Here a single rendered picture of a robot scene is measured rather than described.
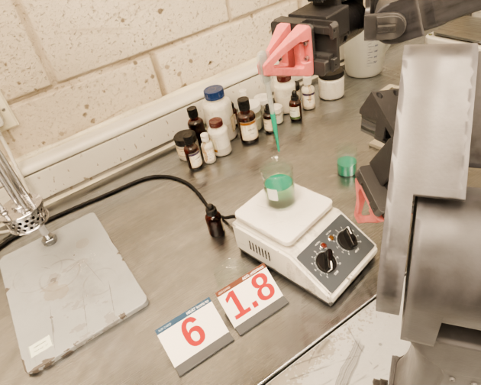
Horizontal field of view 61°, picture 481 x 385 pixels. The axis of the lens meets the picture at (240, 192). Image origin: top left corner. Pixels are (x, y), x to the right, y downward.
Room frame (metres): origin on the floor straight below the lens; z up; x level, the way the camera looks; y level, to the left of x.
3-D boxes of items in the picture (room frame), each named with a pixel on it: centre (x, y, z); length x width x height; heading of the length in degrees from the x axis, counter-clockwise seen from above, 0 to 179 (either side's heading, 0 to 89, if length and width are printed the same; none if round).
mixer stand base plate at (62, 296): (0.52, 0.34, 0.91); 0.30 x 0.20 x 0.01; 27
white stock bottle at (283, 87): (0.98, -0.17, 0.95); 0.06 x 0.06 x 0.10
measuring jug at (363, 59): (1.12, -0.44, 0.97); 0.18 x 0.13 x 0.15; 105
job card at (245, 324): (0.39, 0.02, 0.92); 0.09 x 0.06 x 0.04; 115
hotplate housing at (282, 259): (0.48, -0.08, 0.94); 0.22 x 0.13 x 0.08; 38
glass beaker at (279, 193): (0.52, -0.06, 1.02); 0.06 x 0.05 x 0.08; 173
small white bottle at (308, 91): (0.97, -0.22, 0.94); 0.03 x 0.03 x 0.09
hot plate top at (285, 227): (0.50, -0.06, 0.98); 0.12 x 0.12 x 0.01; 38
